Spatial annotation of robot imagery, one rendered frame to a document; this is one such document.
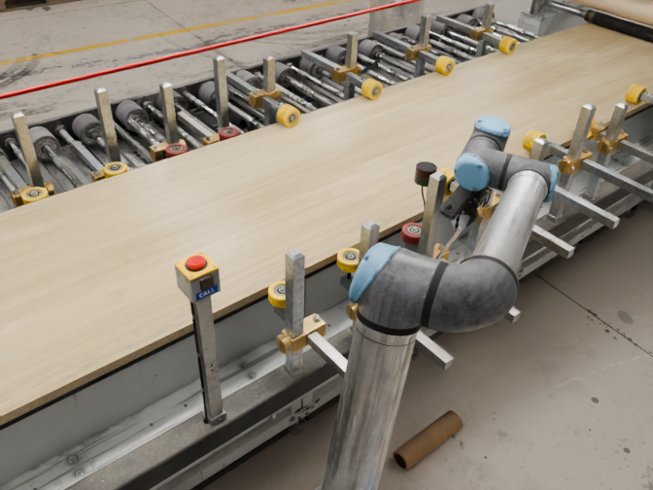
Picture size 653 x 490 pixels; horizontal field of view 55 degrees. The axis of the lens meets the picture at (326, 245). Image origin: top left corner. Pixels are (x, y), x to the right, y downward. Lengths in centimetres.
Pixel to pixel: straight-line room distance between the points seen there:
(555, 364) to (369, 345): 196
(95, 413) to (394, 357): 95
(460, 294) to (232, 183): 131
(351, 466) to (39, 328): 91
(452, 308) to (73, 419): 110
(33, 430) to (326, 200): 110
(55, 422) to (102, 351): 22
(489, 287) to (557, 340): 205
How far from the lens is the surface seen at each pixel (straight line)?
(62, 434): 180
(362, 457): 121
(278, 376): 179
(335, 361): 163
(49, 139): 274
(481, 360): 288
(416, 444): 244
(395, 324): 105
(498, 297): 105
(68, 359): 166
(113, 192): 220
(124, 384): 177
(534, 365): 294
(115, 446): 181
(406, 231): 197
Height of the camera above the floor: 207
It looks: 38 degrees down
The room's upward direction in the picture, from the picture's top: 3 degrees clockwise
